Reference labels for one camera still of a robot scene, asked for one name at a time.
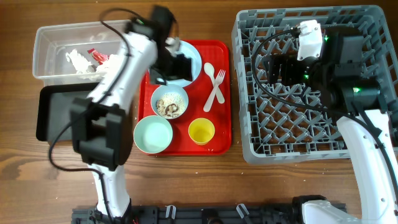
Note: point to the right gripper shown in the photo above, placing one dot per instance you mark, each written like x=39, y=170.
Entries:
x=288, y=63

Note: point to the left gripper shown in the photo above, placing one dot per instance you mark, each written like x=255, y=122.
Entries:
x=176, y=65

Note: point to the light blue plate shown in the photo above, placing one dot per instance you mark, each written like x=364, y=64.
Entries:
x=190, y=52

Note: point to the light blue small bowl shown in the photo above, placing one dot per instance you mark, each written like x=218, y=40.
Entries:
x=163, y=89

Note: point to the rice and nut leftovers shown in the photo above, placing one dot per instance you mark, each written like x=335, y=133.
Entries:
x=170, y=105

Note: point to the mint green bowl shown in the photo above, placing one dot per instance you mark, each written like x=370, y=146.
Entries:
x=153, y=134

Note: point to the white tissue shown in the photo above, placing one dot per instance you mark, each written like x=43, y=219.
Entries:
x=113, y=63
x=80, y=63

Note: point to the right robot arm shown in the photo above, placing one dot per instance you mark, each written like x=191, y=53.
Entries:
x=331, y=61

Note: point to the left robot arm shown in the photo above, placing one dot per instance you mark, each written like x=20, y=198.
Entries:
x=101, y=123

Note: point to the grey dishwasher rack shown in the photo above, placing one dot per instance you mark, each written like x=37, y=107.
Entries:
x=274, y=128

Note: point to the white plastic spoon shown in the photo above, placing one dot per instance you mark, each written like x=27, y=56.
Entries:
x=210, y=71

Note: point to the white plastic fork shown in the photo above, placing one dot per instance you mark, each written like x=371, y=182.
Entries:
x=218, y=80

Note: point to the red serving tray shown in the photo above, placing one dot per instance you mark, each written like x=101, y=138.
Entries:
x=216, y=53

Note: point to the yellow cup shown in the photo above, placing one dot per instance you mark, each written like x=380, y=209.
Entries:
x=201, y=131

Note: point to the clear plastic bin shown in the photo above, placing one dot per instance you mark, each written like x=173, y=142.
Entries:
x=62, y=53

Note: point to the black rectangular tray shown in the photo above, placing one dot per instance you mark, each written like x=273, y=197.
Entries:
x=54, y=107

